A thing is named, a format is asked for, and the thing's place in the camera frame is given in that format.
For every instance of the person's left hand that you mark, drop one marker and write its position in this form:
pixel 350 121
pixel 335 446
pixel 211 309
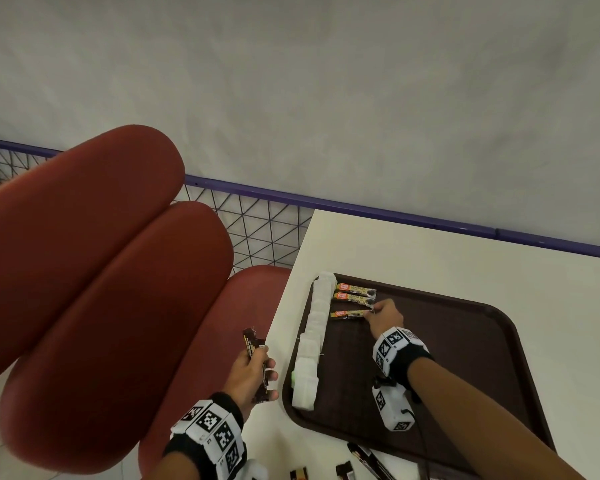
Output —
pixel 245 379

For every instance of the person's right hand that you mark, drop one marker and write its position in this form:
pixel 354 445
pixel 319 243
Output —
pixel 387 319

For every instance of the gold coffee stick sachet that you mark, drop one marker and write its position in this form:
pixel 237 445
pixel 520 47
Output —
pixel 355 296
pixel 352 286
pixel 350 313

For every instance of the handful of coffee stick sachets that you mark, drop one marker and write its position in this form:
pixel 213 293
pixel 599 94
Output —
pixel 252 342

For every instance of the row of white tea bags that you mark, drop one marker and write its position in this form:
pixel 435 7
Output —
pixel 307 374

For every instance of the white tea bag green tag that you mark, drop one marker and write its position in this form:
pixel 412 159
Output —
pixel 325 279

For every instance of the brown plastic tray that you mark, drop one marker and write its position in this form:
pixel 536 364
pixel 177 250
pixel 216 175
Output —
pixel 455 354

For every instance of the person's left forearm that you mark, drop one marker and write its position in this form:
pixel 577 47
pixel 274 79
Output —
pixel 177 469

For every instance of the person's right forearm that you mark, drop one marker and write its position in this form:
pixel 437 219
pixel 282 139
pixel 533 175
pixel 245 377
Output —
pixel 480 424

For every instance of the right marker wristband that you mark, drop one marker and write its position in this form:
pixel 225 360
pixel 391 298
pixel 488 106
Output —
pixel 400 352

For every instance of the marker wristband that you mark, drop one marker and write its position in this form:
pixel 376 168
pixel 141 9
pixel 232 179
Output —
pixel 400 352
pixel 210 427

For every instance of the left marker wristband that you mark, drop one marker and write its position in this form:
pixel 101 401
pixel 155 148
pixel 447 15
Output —
pixel 210 427

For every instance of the red padded chair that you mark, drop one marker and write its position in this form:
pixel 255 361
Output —
pixel 80 244

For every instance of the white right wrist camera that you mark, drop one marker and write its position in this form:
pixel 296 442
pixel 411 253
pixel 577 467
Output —
pixel 392 404

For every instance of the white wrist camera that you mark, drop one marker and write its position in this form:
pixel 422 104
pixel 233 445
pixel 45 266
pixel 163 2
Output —
pixel 252 469
pixel 392 404

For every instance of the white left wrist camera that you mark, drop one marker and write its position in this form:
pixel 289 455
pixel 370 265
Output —
pixel 252 469

